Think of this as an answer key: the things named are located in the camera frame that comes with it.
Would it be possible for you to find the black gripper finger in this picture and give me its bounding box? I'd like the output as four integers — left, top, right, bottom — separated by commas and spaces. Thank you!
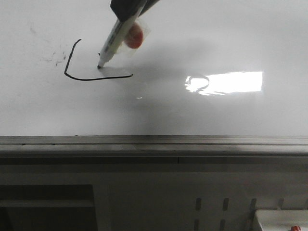
139, 0, 159, 16
110, 0, 147, 21

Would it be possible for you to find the white whiteboard marker with magnet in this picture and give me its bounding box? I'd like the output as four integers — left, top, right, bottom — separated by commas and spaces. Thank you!
97, 14, 152, 69

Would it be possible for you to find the white perforated metal panel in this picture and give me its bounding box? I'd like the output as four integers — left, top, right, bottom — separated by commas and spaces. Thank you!
0, 156, 308, 231

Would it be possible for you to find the white plastic tray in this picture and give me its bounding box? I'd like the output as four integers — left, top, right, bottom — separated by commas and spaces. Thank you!
253, 209, 308, 231

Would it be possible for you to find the red capped marker in tray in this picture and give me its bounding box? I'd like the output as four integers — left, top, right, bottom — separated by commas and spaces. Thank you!
290, 225, 302, 231

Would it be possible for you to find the white whiteboard with aluminium frame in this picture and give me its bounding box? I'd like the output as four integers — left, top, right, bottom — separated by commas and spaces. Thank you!
0, 0, 308, 156

